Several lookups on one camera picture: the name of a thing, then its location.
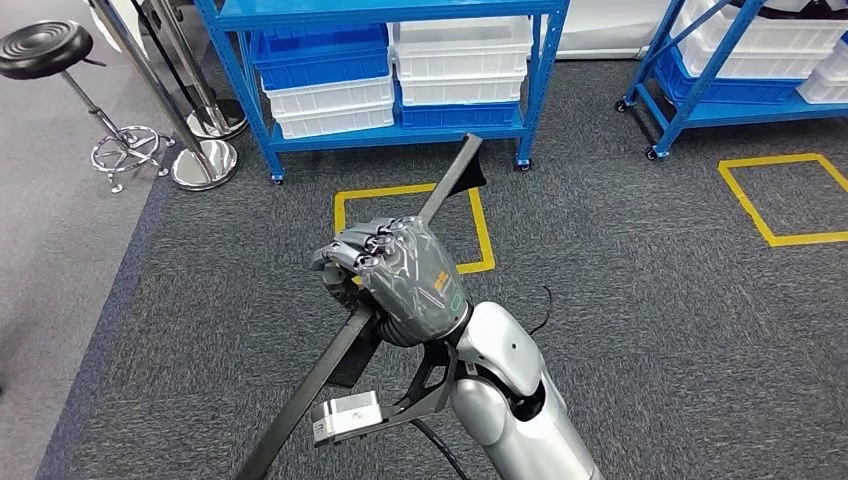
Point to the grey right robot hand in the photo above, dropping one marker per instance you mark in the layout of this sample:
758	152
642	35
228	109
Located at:
411	285

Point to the long black plastic frame part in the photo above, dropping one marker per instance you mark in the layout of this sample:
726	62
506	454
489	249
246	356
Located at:
450	179

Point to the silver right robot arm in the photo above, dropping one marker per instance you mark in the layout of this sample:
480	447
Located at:
503	344

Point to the blue metal shelf rack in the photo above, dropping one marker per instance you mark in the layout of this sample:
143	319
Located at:
729	112
397	10

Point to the black stool with chrome base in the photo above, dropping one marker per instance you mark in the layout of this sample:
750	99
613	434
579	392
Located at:
40	46

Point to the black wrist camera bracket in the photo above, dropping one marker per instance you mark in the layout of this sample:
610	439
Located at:
397	414

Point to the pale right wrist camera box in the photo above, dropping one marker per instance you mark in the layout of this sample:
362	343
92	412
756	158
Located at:
348	417

